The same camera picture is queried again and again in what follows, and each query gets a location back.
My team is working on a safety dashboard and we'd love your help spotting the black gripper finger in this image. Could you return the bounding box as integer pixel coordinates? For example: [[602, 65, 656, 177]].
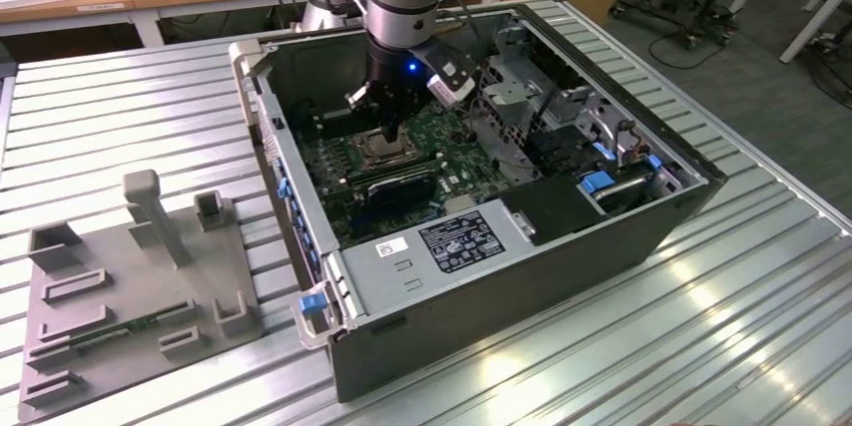
[[344, 80, 398, 144], [392, 93, 428, 145]]

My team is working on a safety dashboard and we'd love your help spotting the silver CPU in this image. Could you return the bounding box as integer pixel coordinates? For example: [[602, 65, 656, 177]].
[[366, 141, 408, 162]]

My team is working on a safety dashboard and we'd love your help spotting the metal socket cover frame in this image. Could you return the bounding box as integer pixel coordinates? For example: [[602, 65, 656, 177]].
[[358, 129, 422, 169]]

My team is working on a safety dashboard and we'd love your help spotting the CPU socket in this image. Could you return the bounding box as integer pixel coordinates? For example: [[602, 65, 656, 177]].
[[352, 122, 427, 172]]

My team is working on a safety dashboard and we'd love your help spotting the green motherboard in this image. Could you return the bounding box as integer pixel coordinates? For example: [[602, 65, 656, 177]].
[[296, 96, 534, 242]]

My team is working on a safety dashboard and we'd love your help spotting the perforated metal drive cage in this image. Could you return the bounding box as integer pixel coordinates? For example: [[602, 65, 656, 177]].
[[472, 21, 567, 173]]

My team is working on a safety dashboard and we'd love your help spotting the black graphics card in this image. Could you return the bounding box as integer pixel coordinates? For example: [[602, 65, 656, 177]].
[[347, 169, 442, 241]]

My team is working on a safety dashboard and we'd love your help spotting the black plastic shroud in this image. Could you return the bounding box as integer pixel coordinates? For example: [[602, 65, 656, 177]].
[[496, 177, 608, 247]]

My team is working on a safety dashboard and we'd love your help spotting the grey power supply unit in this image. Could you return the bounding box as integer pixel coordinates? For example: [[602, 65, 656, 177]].
[[326, 198, 538, 320]]

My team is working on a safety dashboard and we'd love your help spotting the blue disk carrier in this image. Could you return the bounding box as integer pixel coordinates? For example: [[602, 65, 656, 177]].
[[575, 170, 651, 211]]

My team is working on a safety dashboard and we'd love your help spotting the blue case latch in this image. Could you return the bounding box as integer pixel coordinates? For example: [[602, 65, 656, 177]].
[[298, 294, 330, 318]]

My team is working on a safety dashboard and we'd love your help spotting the open black PC case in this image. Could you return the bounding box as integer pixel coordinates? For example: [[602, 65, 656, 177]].
[[228, 0, 728, 403]]

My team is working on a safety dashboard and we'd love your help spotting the grey parts rack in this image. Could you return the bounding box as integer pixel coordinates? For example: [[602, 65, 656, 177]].
[[16, 169, 268, 422]]

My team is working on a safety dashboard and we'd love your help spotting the green RAM stick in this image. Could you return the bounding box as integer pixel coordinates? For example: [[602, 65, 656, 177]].
[[66, 315, 162, 350]]

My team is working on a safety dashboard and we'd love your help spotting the white table leg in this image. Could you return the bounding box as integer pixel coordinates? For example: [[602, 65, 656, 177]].
[[778, 0, 852, 64]]

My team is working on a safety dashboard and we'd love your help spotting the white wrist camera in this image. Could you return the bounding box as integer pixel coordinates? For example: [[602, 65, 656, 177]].
[[410, 44, 478, 109]]

